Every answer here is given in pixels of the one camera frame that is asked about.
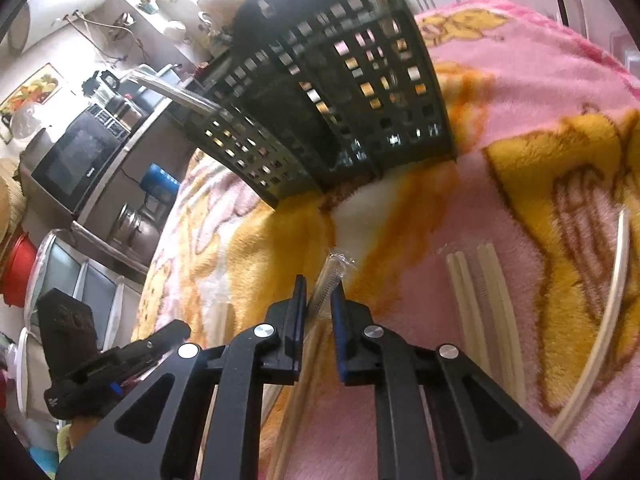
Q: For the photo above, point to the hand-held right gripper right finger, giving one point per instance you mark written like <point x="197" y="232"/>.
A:
<point x="337" y="320"/>

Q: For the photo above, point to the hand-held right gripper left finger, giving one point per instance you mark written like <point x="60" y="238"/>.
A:
<point x="300" y="305"/>

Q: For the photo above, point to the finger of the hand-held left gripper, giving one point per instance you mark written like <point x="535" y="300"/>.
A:
<point x="160" y="340"/>

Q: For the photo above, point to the black plastic utensil basket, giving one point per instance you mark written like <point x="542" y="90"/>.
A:
<point x="300" y="125"/>

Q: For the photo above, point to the red plastic bowl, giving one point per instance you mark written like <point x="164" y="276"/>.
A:
<point x="22" y="270"/>

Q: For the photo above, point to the metal kettle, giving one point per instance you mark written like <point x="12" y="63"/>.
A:
<point x="135" y="232"/>

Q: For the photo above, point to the straw hat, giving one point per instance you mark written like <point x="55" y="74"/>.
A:
<point x="10" y="205"/>

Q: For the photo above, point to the blue cup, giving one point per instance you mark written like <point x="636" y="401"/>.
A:
<point x="159" y="185"/>

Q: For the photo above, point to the black microwave oven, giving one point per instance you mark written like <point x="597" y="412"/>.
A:
<point x="75" y="165"/>

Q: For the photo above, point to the clear plastic cover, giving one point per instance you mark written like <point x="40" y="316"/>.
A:
<point x="25" y="120"/>

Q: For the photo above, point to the black blender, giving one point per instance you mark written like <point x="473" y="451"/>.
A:
<point x="100" y="87"/>

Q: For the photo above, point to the pink printed blanket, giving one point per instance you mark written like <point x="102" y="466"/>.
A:
<point x="500" y="110"/>

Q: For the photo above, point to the white cylindrical water heater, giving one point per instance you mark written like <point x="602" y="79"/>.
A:
<point x="60" y="5"/>

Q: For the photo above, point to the fruit wall picture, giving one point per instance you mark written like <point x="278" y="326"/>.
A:
<point x="32" y="87"/>

